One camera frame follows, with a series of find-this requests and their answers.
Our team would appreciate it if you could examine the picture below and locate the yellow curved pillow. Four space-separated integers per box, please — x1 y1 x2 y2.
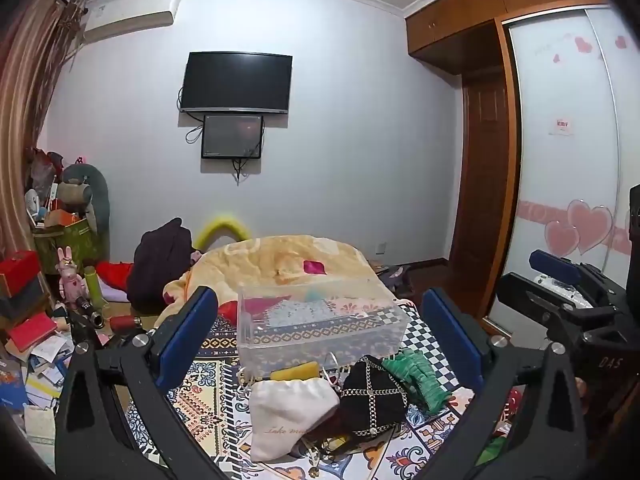
194 214 252 252

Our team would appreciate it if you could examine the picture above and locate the striped brown curtain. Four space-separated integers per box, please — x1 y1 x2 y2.
1 0 85 256

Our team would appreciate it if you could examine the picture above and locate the dark purple clothing pile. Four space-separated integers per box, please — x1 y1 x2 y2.
126 218 194 315

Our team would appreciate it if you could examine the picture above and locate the red cylinder can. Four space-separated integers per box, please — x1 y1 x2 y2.
108 315 142 334

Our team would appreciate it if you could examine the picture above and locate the small wall monitor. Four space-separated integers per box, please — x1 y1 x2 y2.
201 114 264 160

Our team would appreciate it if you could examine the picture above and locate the green knitted cloth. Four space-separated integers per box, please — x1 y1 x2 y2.
382 349 450 415

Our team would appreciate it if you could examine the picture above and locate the grey green plush toy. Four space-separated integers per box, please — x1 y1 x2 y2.
56 164 110 235

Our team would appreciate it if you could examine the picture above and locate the white drawstring pouch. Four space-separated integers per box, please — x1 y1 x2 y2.
250 378 340 463

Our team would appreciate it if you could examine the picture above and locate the green cardboard box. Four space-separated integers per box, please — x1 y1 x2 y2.
32 219 105 274

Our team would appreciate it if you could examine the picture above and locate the red cushion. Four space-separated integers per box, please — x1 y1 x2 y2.
96 261 134 292

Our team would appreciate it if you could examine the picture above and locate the clear plastic storage bin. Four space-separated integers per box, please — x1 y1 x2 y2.
236 278 409 378

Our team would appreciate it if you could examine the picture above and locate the purple bag on floor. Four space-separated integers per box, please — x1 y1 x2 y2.
376 266 413 299

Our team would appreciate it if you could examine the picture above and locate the yellow fleece blanket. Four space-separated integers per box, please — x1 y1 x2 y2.
154 235 394 327

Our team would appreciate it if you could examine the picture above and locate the large wall television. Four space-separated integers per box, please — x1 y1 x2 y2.
179 51 293 114

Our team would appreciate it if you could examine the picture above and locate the pink bunny toy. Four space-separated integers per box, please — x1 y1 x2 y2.
56 246 88 306

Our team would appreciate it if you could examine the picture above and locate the brown wooden door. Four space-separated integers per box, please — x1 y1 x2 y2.
450 72 509 316

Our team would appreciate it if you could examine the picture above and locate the red box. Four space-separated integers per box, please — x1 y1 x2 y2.
0 250 40 298

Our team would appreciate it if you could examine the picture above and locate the green tube bottle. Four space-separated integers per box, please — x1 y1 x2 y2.
84 266 107 310

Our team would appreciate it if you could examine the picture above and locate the yellow green sponge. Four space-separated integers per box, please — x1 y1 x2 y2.
269 361 320 382

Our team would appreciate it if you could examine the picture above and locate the wooden wardrobe with sliding doors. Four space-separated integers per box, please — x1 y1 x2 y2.
406 0 639 347

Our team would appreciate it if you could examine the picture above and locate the white air conditioner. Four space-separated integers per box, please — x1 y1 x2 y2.
84 0 180 44

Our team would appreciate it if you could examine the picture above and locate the black chain-pattern pouch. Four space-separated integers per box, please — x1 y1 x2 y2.
340 356 409 440

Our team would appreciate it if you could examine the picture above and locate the red book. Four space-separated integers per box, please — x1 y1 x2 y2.
9 312 58 352

